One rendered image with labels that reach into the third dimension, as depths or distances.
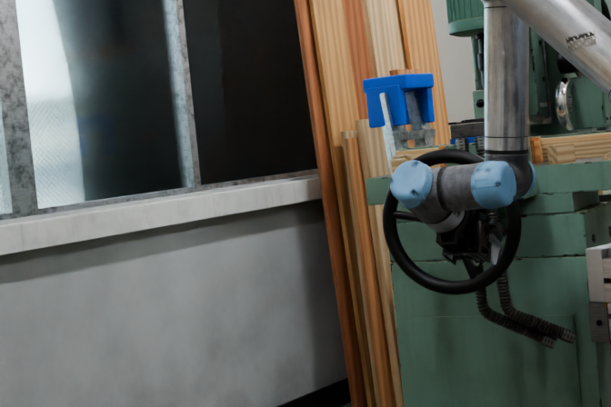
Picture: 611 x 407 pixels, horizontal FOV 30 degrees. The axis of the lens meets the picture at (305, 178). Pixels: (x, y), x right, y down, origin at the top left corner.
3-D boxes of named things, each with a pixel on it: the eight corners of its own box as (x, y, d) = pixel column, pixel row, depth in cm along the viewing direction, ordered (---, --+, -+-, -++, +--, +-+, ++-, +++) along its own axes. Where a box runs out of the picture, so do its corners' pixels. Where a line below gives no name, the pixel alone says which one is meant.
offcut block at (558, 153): (565, 162, 237) (564, 143, 237) (575, 162, 234) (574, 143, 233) (548, 163, 235) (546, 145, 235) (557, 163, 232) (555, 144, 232)
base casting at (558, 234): (387, 263, 252) (384, 222, 251) (476, 231, 302) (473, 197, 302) (589, 255, 230) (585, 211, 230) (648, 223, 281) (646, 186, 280)
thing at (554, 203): (394, 222, 250) (392, 203, 250) (429, 212, 268) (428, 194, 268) (574, 212, 231) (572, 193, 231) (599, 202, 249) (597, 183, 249)
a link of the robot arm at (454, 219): (418, 186, 199) (461, 182, 195) (430, 196, 203) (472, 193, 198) (414, 226, 196) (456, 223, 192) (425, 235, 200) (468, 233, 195)
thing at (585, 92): (565, 130, 262) (560, 78, 262) (573, 129, 268) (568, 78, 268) (606, 126, 258) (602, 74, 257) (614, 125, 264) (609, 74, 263)
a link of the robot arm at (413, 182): (428, 197, 183) (383, 202, 188) (458, 223, 192) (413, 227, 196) (434, 153, 186) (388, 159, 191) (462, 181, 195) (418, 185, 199)
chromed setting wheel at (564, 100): (555, 133, 255) (550, 77, 255) (570, 131, 266) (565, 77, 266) (568, 132, 254) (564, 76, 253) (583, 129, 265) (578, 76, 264)
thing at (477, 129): (450, 144, 233) (447, 117, 233) (468, 142, 243) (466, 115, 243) (512, 139, 227) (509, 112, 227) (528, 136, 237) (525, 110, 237)
